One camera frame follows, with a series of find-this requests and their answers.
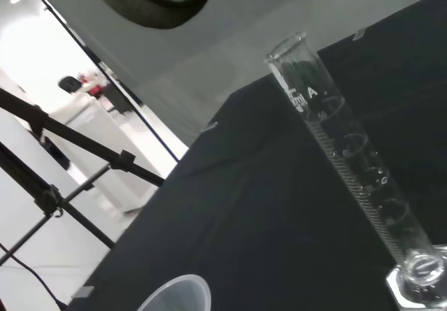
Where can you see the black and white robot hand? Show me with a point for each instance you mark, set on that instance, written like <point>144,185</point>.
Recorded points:
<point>157,7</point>

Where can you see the clear tape piece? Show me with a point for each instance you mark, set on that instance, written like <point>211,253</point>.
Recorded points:
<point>209,126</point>
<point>359,34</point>
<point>83,291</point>

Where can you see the white cabinet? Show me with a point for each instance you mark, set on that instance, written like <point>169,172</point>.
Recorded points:
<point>104,143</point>

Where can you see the black tripod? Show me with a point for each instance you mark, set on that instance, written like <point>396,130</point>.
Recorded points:
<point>80,139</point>

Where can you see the black table cloth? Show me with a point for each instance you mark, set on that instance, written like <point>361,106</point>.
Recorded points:
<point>262,202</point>

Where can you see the clear plastic funnel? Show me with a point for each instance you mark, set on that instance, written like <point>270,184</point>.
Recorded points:
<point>181,293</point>

